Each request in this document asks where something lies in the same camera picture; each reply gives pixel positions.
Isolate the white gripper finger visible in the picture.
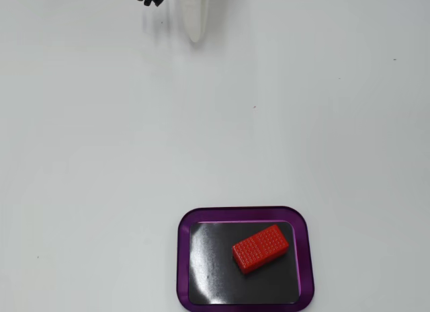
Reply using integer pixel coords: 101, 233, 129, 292
173, 0, 212, 44

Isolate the red perforated rectangular block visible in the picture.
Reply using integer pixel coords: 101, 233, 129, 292
231, 224, 290, 276

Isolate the purple tray with black base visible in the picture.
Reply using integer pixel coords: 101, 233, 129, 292
175, 206, 316, 312

